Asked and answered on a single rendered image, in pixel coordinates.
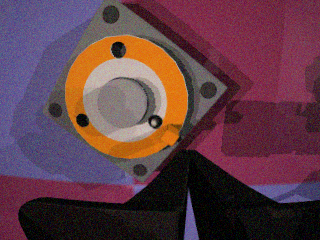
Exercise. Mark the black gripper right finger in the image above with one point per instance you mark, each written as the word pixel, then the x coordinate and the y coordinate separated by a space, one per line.
pixel 226 209

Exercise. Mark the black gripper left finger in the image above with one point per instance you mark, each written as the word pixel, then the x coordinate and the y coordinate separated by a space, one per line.
pixel 157 212

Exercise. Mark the orange round plate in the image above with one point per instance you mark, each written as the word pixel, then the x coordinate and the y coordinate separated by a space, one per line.
pixel 154 70

